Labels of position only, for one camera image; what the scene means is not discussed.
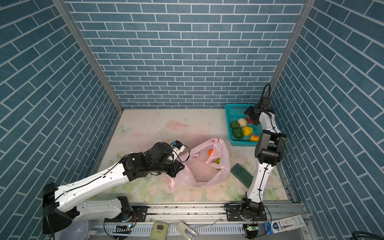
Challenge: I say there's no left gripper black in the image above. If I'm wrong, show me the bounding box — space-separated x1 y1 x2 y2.
150 158 188 178

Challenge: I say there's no pale peach fruit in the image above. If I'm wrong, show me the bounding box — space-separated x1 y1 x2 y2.
237 118 248 128

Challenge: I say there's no teal plastic basket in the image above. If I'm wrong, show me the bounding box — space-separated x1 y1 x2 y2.
225 104 263 147

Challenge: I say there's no peach red yellow fruit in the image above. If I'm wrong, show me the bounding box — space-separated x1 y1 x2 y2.
250 135 260 142

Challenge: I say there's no green pepper fruit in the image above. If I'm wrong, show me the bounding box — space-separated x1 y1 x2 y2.
232 129 244 140

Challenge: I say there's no pink plastic bag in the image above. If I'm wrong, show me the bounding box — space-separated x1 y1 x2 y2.
169 138 231 192

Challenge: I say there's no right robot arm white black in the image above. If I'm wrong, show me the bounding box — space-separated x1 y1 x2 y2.
240 97 287 219

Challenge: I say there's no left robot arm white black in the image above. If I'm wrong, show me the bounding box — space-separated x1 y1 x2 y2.
43 141 187 235

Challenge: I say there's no green digital timer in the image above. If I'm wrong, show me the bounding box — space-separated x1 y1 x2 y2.
150 222 170 240

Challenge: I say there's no dark green rectangular block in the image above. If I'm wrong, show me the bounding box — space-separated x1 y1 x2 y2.
231 164 253 189

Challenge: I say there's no silver metal clip tool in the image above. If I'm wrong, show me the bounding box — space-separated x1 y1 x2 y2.
177 222 199 240

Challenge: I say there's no white round bowl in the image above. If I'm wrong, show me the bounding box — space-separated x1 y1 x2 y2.
59 221 90 240

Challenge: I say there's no white blue cardboard box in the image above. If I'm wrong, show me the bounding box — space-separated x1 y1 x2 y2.
265 215 307 235

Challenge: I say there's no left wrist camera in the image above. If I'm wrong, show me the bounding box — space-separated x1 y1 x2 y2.
171 141 185 154

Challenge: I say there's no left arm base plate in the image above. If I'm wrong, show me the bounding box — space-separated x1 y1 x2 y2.
105 206 148 223

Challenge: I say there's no aluminium rail frame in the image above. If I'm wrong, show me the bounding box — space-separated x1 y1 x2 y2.
53 201 319 240

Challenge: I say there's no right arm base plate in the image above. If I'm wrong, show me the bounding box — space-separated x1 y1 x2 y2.
223 203 267 222

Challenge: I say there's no black cable corner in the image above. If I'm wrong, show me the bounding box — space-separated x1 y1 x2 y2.
350 231 384 240

